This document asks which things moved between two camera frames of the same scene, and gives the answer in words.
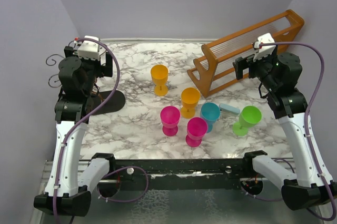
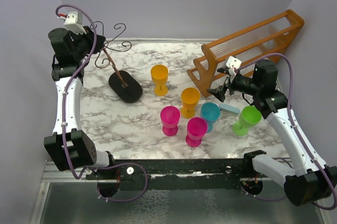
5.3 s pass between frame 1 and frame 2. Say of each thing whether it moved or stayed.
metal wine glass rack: moved
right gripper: moved
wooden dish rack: stayed
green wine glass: stayed
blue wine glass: stayed
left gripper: moved
